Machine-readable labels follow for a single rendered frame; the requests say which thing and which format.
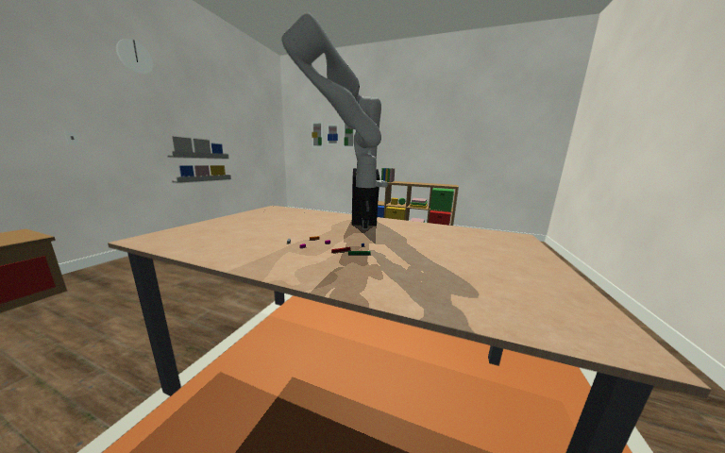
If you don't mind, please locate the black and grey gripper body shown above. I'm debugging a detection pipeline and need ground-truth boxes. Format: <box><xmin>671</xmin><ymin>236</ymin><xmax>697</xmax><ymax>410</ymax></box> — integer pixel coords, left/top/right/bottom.
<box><xmin>356</xmin><ymin>187</ymin><xmax>376</xmax><ymax>207</ymax></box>

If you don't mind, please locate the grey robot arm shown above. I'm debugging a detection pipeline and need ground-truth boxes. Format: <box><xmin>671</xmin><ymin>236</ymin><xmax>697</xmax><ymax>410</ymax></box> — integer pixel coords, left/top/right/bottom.
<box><xmin>281</xmin><ymin>12</ymin><xmax>388</xmax><ymax>188</ymax></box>

